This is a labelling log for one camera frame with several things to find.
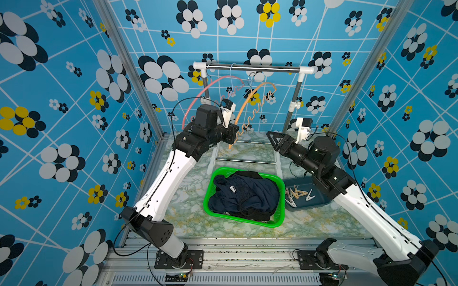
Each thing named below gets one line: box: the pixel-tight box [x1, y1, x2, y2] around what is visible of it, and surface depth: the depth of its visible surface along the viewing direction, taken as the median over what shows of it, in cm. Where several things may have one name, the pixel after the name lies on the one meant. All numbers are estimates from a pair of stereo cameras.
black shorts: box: [226, 170, 280, 222], surface depth 77 cm
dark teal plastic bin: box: [284, 176, 334, 211], surface depth 91 cm
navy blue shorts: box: [208, 174, 281, 213], surface depth 81 cm
